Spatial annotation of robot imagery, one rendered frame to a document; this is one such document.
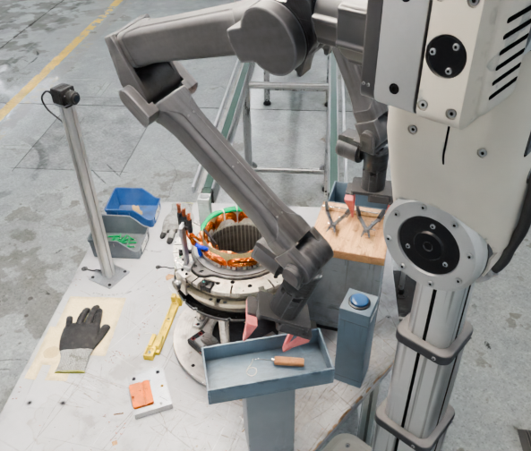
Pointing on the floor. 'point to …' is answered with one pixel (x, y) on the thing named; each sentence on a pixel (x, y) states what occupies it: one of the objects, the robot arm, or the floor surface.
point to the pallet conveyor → (238, 104)
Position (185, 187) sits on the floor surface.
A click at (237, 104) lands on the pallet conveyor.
